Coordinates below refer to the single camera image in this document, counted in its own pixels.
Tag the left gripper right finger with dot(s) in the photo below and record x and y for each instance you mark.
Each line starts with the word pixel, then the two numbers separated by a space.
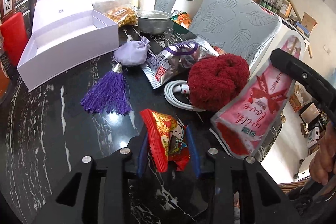
pixel 193 151

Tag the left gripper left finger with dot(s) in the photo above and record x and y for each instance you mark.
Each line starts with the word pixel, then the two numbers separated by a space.
pixel 142 157

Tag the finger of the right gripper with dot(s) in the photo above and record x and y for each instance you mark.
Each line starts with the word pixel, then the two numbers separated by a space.
pixel 318 87

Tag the red snack packet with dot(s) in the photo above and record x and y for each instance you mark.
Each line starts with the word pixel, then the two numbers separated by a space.
pixel 167 140

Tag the pink with-love pouch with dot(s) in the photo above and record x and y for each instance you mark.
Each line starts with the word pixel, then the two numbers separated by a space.
pixel 243 124

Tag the lavender sachet with purple tassel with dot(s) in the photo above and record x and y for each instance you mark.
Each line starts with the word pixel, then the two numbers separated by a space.
pixel 111 93

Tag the dark red fluffy scrunchie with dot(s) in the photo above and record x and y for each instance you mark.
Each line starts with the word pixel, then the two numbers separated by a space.
pixel 215 81

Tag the silver purple snack bag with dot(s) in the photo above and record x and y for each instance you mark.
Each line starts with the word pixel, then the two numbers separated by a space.
pixel 160 67

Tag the person's right hand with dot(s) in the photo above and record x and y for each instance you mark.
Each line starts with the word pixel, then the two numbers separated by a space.
pixel 323 162

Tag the near grey chair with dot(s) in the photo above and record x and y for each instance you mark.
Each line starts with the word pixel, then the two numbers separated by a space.
pixel 240 27

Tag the metal bowl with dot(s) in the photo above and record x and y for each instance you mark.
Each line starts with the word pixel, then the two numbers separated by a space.
pixel 153 22

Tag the bag of waffle cookies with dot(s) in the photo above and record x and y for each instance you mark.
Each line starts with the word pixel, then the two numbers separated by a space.
pixel 123 16

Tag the lavender open gift box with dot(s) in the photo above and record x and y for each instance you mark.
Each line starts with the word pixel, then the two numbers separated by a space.
pixel 66 33

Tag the red cylinder container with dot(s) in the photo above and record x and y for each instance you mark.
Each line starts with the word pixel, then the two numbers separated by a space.
pixel 14 37

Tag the black food pouch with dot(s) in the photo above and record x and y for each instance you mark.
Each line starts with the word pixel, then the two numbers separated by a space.
pixel 27 8

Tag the jar with Chinese label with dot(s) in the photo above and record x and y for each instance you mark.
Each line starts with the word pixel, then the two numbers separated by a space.
pixel 7 9

